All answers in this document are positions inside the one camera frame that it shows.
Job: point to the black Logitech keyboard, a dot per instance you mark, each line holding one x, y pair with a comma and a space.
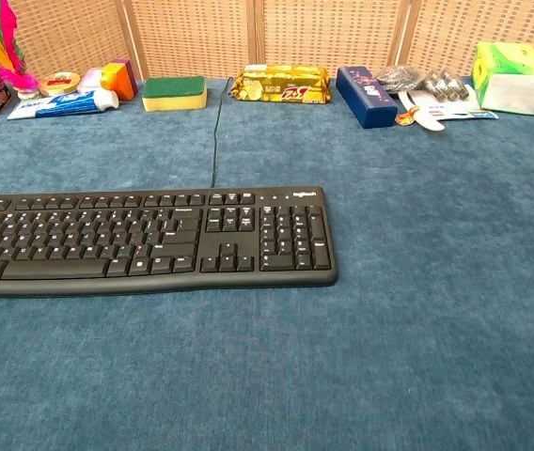
154, 244

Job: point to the golden biscuit package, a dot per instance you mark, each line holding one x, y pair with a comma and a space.
281, 84

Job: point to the black crumpled plastic bag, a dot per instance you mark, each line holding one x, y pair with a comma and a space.
397, 79

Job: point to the pink small box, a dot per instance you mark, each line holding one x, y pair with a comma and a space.
92, 79

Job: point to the round red-white tin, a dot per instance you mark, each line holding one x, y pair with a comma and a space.
59, 83

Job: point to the dark blue rectangular box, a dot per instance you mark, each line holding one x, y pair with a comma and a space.
365, 96

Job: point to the green and yellow sponge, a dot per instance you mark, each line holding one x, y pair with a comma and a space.
174, 94

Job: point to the woven rattan folding screen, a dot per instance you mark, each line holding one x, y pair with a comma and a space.
267, 33

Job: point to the blue-white toothpaste tube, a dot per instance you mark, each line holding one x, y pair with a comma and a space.
60, 104

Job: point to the white printed leaflet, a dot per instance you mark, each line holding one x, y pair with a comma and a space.
460, 108

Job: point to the pack of batteries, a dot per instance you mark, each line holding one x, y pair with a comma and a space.
445, 84

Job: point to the white flat spoon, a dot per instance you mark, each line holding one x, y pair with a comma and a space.
424, 116

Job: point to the green and white tissue pack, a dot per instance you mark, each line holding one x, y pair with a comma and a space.
513, 80

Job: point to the blue table cloth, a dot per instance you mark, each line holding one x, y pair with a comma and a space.
389, 305

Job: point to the orange small wrapper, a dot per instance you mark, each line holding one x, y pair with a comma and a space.
406, 117

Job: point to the orange and purple block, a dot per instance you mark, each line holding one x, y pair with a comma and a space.
120, 79

